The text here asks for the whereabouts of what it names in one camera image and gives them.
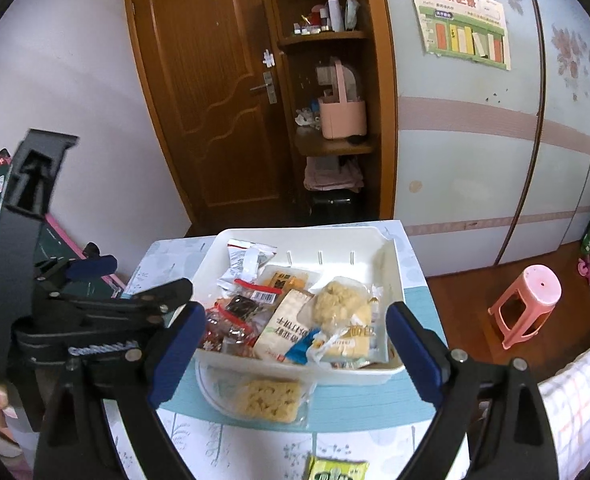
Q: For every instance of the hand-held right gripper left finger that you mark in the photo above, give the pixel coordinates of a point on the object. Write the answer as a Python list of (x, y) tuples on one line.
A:
[(175, 355)]

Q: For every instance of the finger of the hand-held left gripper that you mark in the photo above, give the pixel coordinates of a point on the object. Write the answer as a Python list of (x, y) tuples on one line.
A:
[(140, 305), (92, 265)]

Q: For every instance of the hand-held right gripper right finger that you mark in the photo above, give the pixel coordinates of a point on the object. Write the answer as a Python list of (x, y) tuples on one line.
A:
[(415, 350)]

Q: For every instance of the red snack clear bag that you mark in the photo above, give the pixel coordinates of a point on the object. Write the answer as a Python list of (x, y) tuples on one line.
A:
[(220, 332)]

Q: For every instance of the white plastic bin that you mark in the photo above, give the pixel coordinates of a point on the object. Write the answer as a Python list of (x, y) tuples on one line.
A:
[(300, 245)]

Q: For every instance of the yellow bread packet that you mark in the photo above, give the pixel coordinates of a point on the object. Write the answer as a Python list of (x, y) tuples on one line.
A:
[(350, 345)]

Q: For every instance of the teal white printed tablecloth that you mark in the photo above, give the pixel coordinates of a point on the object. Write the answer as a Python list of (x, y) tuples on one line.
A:
[(370, 402)]

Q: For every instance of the dark brown snack packet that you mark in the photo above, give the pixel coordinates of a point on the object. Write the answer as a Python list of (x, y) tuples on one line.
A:
[(240, 307)]

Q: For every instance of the crumbly yellow pastry packet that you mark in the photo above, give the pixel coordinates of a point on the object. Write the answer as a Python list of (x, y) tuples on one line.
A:
[(340, 302)]

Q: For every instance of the crispy noodle cake packet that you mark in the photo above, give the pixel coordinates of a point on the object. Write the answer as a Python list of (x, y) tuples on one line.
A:
[(270, 400)]

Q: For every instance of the white crinkled snack packet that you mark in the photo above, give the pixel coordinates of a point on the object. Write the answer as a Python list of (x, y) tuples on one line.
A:
[(240, 252)]

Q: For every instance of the blue snack packet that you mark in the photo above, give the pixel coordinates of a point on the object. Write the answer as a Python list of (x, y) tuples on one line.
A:
[(300, 349)]

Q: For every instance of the pink plastic stool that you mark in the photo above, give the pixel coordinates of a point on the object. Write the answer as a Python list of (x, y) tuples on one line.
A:
[(530, 290)]

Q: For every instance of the tan snack packet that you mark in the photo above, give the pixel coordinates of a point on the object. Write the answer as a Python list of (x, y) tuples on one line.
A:
[(285, 277)]

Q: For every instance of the green yellow snack packet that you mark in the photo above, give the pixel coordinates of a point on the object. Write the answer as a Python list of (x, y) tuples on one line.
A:
[(337, 470)]

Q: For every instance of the white checkered bed blanket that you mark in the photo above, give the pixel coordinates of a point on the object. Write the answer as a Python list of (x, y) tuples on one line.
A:
[(585, 400)]

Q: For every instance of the folded pink cloth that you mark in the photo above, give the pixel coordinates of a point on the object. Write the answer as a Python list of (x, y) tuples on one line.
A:
[(332, 175)]

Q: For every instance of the pink plastic toy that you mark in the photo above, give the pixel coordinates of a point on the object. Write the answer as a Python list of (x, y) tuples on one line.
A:
[(589, 265)]

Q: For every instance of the floral sliding wardrobe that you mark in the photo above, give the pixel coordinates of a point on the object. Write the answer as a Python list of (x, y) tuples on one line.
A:
[(475, 160)]

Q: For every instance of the brown wooden door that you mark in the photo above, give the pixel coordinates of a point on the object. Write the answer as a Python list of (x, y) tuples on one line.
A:
[(200, 85)]

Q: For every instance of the wooden corner shelf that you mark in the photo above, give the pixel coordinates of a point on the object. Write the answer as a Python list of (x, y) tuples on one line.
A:
[(380, 110)]

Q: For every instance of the pink plastic basket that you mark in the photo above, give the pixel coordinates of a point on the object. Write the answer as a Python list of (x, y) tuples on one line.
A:
[(342, 117)]

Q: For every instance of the small white trinkets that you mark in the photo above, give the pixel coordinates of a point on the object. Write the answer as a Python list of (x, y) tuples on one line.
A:
[(307, 117)]

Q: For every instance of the white door hook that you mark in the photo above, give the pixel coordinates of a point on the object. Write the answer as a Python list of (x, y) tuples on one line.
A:
[(268, 57)]

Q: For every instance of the row of toiletry bottles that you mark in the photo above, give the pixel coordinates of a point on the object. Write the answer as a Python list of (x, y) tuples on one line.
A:
[(325, 17)]

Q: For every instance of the wall poster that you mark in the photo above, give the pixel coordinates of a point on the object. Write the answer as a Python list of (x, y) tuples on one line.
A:
[(460, 20)]

